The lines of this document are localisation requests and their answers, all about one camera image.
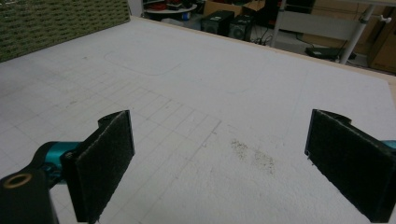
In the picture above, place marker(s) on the black computer tower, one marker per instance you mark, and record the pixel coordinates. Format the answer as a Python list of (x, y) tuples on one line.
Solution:
[(241, 29), (218, 21)]

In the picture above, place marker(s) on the white foam mat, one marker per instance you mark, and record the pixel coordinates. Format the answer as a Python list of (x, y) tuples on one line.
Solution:
[(218, 77)]

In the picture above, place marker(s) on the green woven basket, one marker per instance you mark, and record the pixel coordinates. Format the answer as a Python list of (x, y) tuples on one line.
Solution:
[(46, 25)]

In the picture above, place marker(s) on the white desk frame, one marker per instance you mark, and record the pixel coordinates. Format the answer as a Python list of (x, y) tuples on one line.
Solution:
[(358, 31)]

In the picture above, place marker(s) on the round white table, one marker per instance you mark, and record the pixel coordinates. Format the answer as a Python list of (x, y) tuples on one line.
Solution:
[(171, 10)]

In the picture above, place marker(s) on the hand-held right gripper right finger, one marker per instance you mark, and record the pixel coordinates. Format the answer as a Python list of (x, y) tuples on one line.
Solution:
[(351, 161)]

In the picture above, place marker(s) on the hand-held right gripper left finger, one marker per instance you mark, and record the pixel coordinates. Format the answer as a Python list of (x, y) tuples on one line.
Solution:
[(99, 161)]

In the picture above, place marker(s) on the flat black device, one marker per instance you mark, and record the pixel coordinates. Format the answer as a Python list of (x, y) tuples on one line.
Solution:
[(327, 53)]

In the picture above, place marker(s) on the small blue container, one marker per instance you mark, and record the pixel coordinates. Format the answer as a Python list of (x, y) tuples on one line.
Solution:
[(186, 16)]

